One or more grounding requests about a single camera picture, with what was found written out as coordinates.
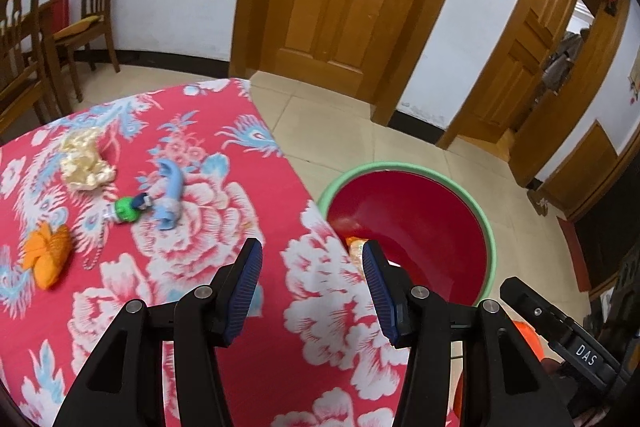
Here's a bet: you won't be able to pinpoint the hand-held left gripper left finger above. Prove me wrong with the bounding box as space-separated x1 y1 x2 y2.
52 237 264 427

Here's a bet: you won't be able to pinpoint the tall wooden chair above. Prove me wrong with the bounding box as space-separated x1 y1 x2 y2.
0 0 63 142

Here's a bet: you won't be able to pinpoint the wooden dining table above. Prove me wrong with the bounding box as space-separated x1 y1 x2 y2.
35 0 66 118

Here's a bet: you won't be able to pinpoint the blue plastic toy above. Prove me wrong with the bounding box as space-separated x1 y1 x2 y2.
150 158 186 233

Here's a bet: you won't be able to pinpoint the red floral tablecloth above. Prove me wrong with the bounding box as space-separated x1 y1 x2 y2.
0 77 463 427

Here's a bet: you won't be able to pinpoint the green and white toy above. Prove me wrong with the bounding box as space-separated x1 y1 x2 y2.
106 193 153 226

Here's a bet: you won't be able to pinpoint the orange snack wrapper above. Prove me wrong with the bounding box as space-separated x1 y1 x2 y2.
345 236 375 276

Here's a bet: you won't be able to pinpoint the open wooden door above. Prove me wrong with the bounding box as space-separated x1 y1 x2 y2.
436 0 633 220

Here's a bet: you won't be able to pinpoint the red board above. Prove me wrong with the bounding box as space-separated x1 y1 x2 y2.
49 0 71 28

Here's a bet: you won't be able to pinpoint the red basin with green rim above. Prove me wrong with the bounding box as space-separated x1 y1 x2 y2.
317 162 497 308

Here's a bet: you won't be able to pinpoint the crumpled cream tissue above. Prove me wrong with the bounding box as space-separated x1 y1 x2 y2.
60 129 117 192

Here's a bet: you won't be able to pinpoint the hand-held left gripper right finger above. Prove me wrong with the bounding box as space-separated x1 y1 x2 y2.
361 241 571 427

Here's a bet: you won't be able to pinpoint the yellow seat cushion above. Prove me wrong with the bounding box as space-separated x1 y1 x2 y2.
52 16 103 40

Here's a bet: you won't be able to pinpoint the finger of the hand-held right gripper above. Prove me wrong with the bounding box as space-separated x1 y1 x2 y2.
499 276 625 381

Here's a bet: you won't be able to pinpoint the silver bead chain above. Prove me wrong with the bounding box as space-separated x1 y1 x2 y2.
81 216 109 273

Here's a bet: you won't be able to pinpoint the grey hanging clothes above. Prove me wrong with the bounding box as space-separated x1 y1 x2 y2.
541 29 581 94

